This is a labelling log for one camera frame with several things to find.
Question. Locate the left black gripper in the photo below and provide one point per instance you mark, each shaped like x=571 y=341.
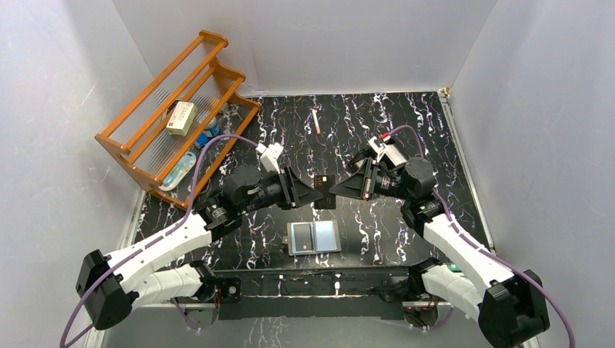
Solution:
x=289 y=188

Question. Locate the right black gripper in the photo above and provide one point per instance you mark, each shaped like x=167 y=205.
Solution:
x=352 y=186

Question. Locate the black VIP card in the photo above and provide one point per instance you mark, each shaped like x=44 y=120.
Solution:
x=302 y=238

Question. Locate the silver metal card holder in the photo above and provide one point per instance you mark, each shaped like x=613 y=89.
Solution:
x=325 y=236

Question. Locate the black card tray box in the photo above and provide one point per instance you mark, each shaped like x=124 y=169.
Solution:
x=386 y=153

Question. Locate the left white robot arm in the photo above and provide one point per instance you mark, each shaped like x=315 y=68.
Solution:
x=112 y=285

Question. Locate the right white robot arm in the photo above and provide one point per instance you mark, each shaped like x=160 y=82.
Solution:
x=506 y=304

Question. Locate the white card stack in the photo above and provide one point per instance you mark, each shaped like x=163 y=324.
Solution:
x=392 y=157

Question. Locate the pink white pen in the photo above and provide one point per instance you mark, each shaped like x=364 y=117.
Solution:
x=314 y=114

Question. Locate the blue small bottle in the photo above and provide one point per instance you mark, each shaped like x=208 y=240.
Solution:
x=212 y=129

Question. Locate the light blue blister pack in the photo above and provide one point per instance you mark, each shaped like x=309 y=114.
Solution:
x=179 y=172

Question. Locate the orange wooden shelf rack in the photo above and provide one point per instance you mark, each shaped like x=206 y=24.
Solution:
x=194 y=95

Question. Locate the cream medicine box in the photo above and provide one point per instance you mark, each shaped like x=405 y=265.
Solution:
x=181 y=118

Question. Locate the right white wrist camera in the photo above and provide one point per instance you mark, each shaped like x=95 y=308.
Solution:
x=380 y=147

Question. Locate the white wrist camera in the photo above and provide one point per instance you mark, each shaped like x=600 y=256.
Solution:
x=269 y=156
x=380 y=147

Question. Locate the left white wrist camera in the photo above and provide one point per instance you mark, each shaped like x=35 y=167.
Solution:
x=269 y=156

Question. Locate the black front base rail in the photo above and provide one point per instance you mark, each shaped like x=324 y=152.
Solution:
x=322 y=293

